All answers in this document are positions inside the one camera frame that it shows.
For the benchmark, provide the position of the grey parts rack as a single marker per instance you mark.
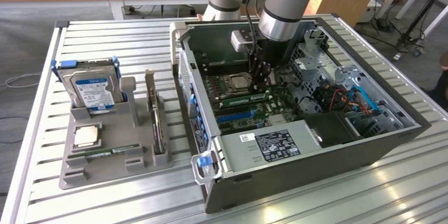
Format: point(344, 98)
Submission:
point(112, 129)

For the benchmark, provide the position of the silver chipset heatsink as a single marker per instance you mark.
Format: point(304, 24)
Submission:
point(276, 120)

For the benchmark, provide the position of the open black PC case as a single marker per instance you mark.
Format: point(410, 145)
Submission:
point(315, 182)

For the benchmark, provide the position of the seated person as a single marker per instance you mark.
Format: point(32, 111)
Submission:
point(442, 85)

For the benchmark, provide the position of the hard disk in blue caddy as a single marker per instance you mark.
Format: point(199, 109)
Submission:
point(91, 90)

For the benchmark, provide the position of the black tripod stand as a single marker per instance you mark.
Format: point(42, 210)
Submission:
point(407, 36)

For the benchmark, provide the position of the black power brick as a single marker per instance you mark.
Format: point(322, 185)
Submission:
point(384, 26)

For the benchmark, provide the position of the graphics card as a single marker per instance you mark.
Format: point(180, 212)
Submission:
point(155, 108)

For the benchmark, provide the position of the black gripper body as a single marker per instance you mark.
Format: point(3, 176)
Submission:
point(272, 52)

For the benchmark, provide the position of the CPU socket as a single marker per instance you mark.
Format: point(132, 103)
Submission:
point(238, 83)

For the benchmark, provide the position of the silver CPU chip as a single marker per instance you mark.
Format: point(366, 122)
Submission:
point(87, 136)

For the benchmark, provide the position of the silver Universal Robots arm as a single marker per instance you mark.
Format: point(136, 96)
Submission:
point(283, 3)

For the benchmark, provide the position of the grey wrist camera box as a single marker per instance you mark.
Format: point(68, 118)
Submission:
point(243, 41)

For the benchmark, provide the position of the green motherboard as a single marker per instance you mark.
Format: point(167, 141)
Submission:
point(280, 108)

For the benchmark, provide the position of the grey power supply unit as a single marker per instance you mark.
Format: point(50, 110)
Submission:
point(244, 153)

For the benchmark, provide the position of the blue expansion slot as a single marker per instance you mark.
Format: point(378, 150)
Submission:
point(235, 117)

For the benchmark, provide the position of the metal disk bay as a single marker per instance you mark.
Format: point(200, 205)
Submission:
point(308, 77)

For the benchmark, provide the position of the white box on floor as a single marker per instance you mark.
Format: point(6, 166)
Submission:
point(370, 11)

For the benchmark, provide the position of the green RAM stick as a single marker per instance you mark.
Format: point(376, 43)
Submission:
point(242, 100)
point(104, 151)

